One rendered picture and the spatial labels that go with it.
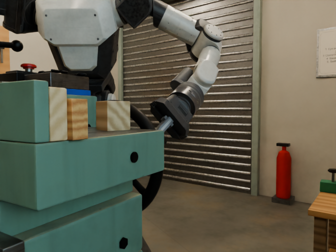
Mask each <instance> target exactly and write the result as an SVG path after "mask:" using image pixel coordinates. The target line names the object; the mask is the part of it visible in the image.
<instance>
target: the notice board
mask: <svg viewBox="0 0 336 252"><path fill-rule="evenodd" d="M325 77H336V27H330V28H324V29H318V30H317V47H316V78H325Z"/></svg>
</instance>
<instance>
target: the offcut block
mask: <svg viewBox="0 0 336 252"><path fill-rule="evenodd" d="M96 129H97V130H101V131H125V130H130V101H108V100H107V101H96Z"/></svg>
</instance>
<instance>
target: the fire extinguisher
mask: <svg viewBox="0 0 336 252"><path fill-rule="evenodd" d="M276 146H280V147H282V150H281V151H279V152H278V155H277V157H276V194H275V195H274V196H273V197H272V198H271V202H272V203H278V204H283V205H289V206H290V205H291V204H292V203H293V202H294V201H295V196H292V195H291V165H292V158H291V155H290V153H289V152H288V151H287V150H286V148H287V147H290V146H291V144H290V143H281V142H278V143H276Z"/></svg>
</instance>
